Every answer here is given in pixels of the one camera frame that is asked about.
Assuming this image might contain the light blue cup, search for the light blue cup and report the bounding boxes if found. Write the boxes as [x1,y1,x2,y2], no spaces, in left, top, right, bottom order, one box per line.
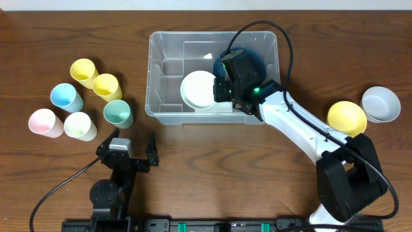
[50,83,84,113]

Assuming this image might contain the pink cup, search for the pink cup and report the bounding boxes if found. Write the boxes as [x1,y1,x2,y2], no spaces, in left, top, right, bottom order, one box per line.
[28,108,64,138]

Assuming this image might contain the mint green cup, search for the mint green cup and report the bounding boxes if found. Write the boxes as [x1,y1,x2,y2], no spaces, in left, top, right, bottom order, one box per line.
[103,100,134,129]

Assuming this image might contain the cream white cup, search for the cream white cup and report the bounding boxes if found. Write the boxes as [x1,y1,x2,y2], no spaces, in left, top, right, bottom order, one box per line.
[64,112,97,142]

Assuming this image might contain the right black cable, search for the right black cable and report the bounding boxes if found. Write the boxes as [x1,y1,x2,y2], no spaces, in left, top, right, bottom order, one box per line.
[225,20,400,226]

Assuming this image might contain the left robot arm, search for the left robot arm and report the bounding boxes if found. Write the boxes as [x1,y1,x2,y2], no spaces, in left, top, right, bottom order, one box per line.
[89,128,159,232]

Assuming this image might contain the yellow small bowl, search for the yellow small bowl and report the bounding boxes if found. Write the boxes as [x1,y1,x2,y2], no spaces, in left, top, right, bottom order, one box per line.
[326,101,368,137]

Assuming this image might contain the dark blue bowl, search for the dark blue bowl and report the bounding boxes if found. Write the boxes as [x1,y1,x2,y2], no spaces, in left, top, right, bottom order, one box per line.
[212,47,267,82]

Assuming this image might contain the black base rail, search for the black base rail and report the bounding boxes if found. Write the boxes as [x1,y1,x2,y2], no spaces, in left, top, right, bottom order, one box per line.
[61,217,385,232]

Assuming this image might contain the clear plastic storage container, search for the clear plastic storage container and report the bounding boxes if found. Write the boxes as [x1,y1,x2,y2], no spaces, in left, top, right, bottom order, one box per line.
[145,31,280,125]

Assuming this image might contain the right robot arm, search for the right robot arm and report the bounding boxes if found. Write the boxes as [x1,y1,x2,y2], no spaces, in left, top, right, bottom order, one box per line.
[213,48,388,226]

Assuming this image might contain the yellow cup front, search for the yellow cup front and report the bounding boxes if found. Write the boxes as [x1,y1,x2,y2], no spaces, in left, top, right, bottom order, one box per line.
[93,73,122,102]

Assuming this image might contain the yellow cup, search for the yellow cup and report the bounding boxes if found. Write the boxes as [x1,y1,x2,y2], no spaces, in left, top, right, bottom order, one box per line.
[93,73,122,102]
[70,58,98,89]

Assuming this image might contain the grey small bowl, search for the grey small bowl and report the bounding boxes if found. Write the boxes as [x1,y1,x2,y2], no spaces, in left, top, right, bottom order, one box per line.
[360,86,401,123]

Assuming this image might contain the yellow cup rear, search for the yellow cup rear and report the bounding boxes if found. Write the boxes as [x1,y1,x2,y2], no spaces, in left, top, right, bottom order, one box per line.
[70,58,98,89]

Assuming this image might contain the white small bowl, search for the white small bowl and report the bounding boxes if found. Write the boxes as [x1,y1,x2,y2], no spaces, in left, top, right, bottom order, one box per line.
[180,70,216,110]

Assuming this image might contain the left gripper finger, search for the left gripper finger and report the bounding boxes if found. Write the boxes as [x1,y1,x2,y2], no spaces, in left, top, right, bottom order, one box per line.
[96,128,120,158]
[145,132,159,166]

